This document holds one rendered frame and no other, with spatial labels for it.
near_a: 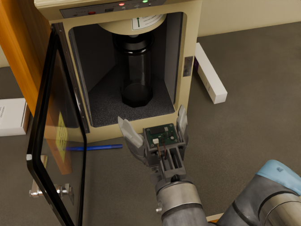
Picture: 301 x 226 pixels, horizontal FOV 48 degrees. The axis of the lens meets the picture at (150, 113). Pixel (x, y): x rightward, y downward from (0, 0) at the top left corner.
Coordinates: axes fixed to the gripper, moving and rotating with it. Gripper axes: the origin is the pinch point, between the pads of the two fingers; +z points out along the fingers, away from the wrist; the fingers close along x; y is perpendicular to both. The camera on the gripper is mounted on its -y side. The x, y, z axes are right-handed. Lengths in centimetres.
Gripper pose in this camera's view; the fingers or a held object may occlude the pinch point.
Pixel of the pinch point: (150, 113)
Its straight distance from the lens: 74.9
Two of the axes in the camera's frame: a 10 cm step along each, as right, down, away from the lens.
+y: 0.0, -6.1, -7.9
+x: -9.7, 1.8, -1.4
